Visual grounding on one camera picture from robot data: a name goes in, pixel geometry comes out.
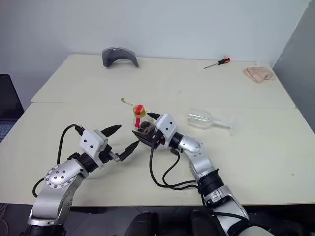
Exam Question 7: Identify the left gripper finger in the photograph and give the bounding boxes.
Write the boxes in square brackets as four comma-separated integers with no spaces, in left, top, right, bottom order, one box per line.
[118,140,140,161]
[100,124,123,138]

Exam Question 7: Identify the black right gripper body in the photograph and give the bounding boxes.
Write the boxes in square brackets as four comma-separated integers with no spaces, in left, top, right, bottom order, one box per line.
[149,129,171,150]

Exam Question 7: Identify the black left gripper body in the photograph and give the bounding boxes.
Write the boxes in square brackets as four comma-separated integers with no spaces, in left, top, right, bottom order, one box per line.
[98,145,124,168]

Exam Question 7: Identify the clear bottle with brown drink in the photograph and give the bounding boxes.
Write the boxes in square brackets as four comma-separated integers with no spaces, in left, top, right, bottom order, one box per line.
[132,104,158,138]

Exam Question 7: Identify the clear wine glass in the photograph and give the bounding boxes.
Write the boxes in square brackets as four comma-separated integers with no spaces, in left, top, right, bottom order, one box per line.
[187,107,238,136]

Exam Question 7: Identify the grey cap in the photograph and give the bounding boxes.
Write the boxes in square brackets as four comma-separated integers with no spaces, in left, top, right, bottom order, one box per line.
[101,47,140,69]

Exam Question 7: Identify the dark rounded shape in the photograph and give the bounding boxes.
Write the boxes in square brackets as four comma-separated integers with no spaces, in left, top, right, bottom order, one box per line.
[127,211,170,236]
[189,210,229,236]

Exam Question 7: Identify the red and black screwdriver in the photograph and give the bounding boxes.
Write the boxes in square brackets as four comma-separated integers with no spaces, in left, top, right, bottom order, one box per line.
[203,57,231,70]

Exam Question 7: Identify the black laptop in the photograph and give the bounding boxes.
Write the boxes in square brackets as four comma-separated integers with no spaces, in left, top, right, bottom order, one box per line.
[0,74,25,145]

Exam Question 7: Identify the beige cloth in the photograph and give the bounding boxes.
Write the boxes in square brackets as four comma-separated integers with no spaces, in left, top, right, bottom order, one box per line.
[243,65,276,84]

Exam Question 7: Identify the grey partition panel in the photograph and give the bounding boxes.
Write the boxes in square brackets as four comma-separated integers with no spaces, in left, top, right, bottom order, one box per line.
[269,0,315,136]

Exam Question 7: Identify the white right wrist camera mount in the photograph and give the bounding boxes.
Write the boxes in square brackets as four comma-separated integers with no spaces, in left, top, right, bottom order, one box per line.
[154,114,178,141]

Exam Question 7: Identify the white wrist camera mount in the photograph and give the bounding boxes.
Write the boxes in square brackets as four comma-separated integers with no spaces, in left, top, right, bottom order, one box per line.
[80,129,109,168]
[154,114,178,141]

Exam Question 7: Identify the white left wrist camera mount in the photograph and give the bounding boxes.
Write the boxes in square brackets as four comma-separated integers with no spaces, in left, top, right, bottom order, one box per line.
[80,129,109,168]

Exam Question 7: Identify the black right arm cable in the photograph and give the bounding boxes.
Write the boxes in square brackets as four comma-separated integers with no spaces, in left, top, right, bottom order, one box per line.
[149,145,205,191]

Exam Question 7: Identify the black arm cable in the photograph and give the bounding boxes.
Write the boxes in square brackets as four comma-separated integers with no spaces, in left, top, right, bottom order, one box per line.
[32,124,86,197]
[149,145,205,191]

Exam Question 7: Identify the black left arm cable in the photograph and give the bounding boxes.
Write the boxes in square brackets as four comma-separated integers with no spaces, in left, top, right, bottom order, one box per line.
[32,124,86,197]

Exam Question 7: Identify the thin white cable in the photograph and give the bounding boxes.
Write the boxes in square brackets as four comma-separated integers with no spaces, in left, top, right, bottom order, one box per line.
[0,203,9,232]

